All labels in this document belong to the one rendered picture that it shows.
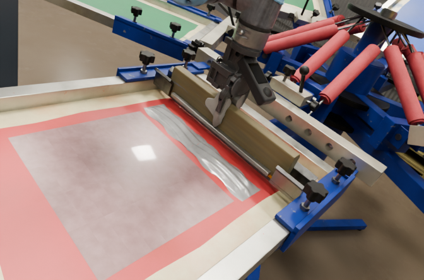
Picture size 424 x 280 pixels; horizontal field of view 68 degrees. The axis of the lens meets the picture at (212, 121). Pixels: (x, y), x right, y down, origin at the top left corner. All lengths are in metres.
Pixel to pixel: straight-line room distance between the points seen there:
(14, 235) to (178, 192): 0.28
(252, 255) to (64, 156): 0.39
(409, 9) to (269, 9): 1.92
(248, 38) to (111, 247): 0.47
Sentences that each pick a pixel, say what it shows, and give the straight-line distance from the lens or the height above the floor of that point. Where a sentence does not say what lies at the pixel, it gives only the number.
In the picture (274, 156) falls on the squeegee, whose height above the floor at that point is 1.03.
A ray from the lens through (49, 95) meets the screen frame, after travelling 0.79.
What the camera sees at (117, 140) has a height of 0.96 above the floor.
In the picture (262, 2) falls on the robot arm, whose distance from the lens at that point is 0.67.
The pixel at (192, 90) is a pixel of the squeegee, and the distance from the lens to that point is 0.83.
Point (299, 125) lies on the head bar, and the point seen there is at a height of 1.02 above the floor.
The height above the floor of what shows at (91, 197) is 0.96.
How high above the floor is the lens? 1.40
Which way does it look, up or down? 30 degrees down
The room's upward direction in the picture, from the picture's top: 21 degrees clockwise
